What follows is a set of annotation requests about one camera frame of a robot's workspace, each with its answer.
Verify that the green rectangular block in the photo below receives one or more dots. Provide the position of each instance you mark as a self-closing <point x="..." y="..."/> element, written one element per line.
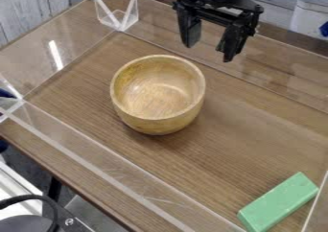
<point x="271" y="208"/>

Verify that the clear acrylic tray wall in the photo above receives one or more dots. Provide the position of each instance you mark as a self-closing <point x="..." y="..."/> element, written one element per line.
<point x="166" y="136"/>

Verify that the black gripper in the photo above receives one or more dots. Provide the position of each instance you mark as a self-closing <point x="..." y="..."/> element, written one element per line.
<point x="234" y="14"/>

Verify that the black table leg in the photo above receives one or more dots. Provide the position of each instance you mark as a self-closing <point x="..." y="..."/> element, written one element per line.
<point x="54" y="189"/>

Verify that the white container in background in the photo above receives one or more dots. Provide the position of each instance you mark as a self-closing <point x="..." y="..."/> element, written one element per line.
<point x="309" y="19"/>

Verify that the light wooden bowl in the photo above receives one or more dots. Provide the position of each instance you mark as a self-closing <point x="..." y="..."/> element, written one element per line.
<point x="157" y="92"/>

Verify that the grey metal base plate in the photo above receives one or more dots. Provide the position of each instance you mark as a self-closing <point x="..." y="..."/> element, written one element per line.
<point x="68" y="223"/>

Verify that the blue object at left edge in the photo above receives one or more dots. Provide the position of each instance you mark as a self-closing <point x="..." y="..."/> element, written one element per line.
<point x="5" y="94"/>

